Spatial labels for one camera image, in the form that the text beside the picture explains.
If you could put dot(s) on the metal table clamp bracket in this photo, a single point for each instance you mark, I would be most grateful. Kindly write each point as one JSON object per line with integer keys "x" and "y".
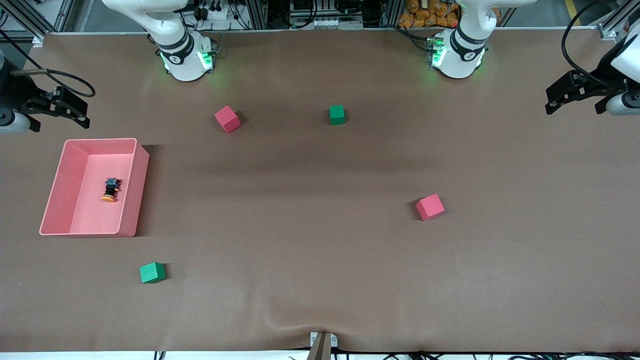
{"x": 323, "y": 345}

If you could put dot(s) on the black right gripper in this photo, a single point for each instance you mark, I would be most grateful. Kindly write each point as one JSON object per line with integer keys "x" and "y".
{"x": 15, "y": 91}

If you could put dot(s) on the orange capped black push button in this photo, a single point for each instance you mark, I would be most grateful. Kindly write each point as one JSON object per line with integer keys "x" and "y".
{"x": 110, "y": 190}

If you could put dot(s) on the white power strip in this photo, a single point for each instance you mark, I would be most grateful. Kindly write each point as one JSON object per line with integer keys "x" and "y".
{"x": 212, "y": 12}

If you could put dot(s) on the pink plastic bin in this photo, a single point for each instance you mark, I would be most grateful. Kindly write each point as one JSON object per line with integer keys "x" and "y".
{"x": 65, "y": 175}

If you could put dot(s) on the aluminium frame profile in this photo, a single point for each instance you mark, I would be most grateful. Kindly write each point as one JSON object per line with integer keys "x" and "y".
{"x": 30, "y": 22}
{"x": 617, "y": 25}

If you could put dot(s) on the brown table cover mat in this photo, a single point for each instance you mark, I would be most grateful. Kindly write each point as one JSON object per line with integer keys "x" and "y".
{"x": 320, "y": 275}

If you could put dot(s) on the orange packets pile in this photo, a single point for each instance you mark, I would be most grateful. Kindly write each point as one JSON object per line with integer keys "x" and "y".
{"x": 430, "y": 15}

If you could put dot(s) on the aluminium frame post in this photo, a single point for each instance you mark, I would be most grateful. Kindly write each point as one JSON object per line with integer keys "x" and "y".
{"x": 392, "y": 12}
{"x": 256, "y": 14}

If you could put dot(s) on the pink foam cube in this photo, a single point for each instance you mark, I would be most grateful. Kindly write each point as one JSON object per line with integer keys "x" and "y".
{"x": 430, "y": 207}
{"x": 227, "y": 119}

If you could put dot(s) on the green foam cube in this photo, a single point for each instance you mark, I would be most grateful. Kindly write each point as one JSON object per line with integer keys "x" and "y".
{"x": 337, "y": 114}
{"x": 152, "y": 272}

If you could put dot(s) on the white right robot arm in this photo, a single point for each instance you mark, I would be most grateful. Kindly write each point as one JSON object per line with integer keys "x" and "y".
{"x": 185, "y": 60}

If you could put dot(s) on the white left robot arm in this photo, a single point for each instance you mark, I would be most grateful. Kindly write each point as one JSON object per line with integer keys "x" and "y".
{"x": 457, "y": 55}

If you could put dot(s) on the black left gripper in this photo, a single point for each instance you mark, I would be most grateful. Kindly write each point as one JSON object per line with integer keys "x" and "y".
{"x": 604, "y": 79}

